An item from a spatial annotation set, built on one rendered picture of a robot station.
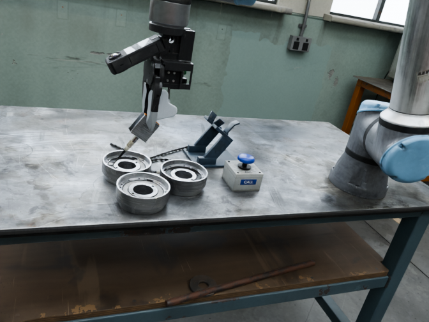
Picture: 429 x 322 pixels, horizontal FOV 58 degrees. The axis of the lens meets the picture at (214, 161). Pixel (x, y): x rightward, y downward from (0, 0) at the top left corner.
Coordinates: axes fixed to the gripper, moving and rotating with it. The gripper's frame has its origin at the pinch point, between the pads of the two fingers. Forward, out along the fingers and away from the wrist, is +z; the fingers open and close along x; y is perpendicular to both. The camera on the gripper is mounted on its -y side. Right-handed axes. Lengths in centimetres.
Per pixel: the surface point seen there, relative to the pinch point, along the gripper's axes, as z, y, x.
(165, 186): 10.3, 2.6, -9.4
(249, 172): 8.7, 23.2, -7.3
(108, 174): 10.8, -7.6, -2.2
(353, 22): -20, 172, 140
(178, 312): 41.8, 8.3, -14.3
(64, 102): 50, -6, 158
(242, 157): 5.9, 21.6, -5.3
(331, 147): 13, 67, 16
